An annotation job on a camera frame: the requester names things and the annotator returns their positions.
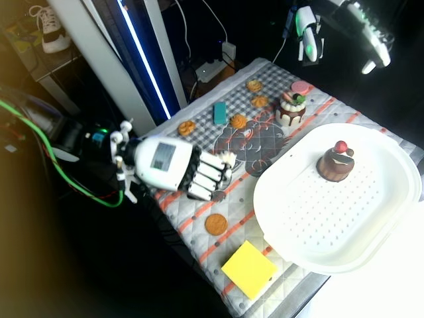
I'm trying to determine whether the toy ice cream cone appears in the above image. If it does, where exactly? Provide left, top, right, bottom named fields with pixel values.
left=218, top=150, right=238, bottom=173

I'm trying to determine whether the white power strip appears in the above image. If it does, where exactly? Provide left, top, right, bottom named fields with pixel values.
left=195, top=59, right=233, bottom=83

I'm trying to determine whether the white perforated plastic tray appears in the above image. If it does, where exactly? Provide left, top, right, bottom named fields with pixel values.
left=253, top=122, right=423, bottom=276

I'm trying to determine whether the round brown biscuit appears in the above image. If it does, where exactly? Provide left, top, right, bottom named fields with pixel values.
left=204, top=213, right=229, bottom=237

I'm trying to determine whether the white and black sneaker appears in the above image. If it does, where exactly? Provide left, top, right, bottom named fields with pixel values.
left=28, top=5, right=72, bottom=54

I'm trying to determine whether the teal rectangular block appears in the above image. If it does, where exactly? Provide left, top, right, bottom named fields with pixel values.
left=213, top=101, right=228, bottom=126

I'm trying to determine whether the grey shelf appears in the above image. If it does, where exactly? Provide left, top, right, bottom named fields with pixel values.
left=32, top=54, right=83, bottom=115

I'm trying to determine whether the chocolate dome cake with cherry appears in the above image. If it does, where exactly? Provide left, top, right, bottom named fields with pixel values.
left=316, top=140, right=355, bottom=183

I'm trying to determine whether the pink round toy macaron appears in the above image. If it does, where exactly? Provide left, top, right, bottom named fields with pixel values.
left=291, top=81, right=315, bottom=95

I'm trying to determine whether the white cable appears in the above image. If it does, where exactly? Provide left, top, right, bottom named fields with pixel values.
left=174, top=0, right=193, bottom=59

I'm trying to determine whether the white post with blue light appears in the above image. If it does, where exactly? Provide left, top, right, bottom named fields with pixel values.
left=48, top=0, right=188, bottom=131

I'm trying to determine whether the white chocolate-drip fruit cake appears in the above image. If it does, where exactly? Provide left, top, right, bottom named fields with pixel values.
left=275, top=91, right=307, bottom=127

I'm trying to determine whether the grey quilt with bear print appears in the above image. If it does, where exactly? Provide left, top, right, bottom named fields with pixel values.
left=137, top=58, right=424, bottom=318

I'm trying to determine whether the yellow square block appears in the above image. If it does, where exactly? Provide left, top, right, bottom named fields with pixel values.
left=221, top=240, right=278, bottom=301

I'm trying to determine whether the white plug adapter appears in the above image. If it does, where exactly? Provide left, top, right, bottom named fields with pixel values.
left=221, top=41, right=237, bottom=62

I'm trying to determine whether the green cable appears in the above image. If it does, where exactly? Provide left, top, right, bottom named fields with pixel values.
left=0, top=99, right=125, bottom=209

